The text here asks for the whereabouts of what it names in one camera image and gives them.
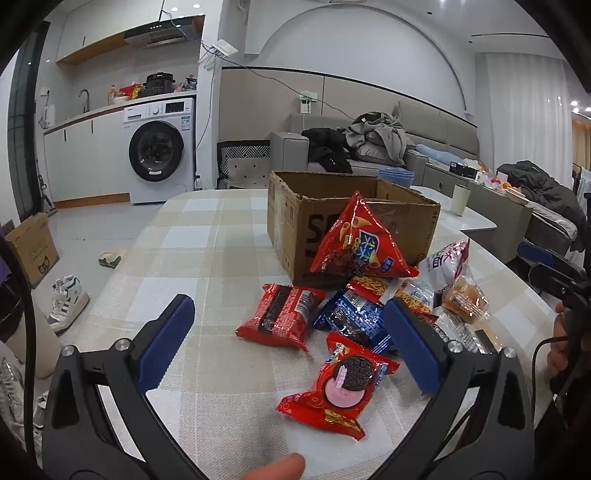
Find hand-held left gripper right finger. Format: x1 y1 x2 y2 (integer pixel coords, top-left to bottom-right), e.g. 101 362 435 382
369 298 536 480

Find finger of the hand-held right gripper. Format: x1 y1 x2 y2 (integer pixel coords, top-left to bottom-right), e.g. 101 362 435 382
527 264 578 298
517 240 589 280

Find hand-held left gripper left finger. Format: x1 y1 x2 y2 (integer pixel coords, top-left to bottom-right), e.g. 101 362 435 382
41 294 199 480

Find clear bread packet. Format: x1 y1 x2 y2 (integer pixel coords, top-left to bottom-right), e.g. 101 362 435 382
441 274 492 324
434 309 499 356

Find blue cookie packet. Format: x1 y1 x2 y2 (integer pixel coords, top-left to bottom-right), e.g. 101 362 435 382
313 286 398 356

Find silver noodle snack packet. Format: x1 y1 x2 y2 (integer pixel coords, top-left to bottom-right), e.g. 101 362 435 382
348 276 437 324

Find red pink-filling cookie packet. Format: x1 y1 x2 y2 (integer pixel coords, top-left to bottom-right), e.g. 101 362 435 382
276 332 400 439

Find white red snack bag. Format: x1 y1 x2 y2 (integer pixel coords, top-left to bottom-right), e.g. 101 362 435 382
425 237 472 296

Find red dark cookie packet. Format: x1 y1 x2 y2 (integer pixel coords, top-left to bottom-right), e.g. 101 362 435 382
235 284 326 354

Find red triangular chips bag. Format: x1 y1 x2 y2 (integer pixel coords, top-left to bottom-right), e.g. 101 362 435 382
309 191 420 280

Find brown cardboard box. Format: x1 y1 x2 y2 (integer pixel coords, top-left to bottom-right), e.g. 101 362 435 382
267 171 441 289

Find person's right hand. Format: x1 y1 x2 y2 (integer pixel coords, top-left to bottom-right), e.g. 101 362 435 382
547 302 575 384

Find person's left hand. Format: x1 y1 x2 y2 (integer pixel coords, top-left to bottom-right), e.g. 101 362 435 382
238 453 306 480

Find white marble table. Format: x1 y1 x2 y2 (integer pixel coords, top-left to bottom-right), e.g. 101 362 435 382
411 185 498 232

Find dark coat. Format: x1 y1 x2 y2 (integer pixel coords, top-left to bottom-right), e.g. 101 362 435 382
496 161 585 232

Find white cup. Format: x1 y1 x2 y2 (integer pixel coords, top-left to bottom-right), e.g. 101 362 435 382
451 185 471 217

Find checkered tablecloth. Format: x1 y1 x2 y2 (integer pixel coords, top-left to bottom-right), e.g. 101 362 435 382
44 187 561 480

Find white sneaker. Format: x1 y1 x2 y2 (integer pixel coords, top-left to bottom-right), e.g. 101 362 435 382
48 275 90 333

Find black rectangular box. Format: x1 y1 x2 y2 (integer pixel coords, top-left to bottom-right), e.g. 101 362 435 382
450 161 481 180

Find light blue pillow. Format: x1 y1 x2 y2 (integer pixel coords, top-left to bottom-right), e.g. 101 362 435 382
416 144 465 163

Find white curtain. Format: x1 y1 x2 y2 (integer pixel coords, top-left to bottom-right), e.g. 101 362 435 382
485 53 578 167

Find grey sofa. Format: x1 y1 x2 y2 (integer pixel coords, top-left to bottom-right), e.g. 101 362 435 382
270 99 478 185

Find printed cardboard box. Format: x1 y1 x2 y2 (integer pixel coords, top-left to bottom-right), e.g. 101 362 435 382
4 213 61 289

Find white washing machine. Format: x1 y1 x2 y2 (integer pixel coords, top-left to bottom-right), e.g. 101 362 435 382
122 98 197 205

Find folded patterned mat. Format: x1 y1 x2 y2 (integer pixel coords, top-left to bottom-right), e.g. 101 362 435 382
216 141 271 190

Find grey clothes pile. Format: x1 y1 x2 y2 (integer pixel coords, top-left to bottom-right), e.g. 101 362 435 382
344 112 408 167

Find white lower kitchen cabinets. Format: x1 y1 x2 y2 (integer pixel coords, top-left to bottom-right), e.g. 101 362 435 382
44 108 131 204

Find white kitchen cabinets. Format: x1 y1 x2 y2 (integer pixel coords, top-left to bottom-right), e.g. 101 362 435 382
44 108 131 204
55 0 162 65

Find black jacket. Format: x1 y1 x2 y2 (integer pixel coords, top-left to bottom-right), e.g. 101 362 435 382
302 128 354 174

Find black pressure cooker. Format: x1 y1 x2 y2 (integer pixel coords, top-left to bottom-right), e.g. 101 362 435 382
145 73 176 95

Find black glass door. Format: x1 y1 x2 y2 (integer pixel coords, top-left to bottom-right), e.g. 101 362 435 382
9 23 51 222

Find silver range hood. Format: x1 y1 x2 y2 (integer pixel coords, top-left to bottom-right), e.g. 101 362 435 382
124 15 205 49

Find white upper kitchen cabinets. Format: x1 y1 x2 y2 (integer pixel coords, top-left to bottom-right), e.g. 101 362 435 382
55 0 162 65

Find black cable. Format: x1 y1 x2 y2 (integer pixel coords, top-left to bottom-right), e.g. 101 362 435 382
531 336 561 400

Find white wall power strip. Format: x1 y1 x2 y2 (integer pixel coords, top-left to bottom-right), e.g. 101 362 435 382
198 41 238 70

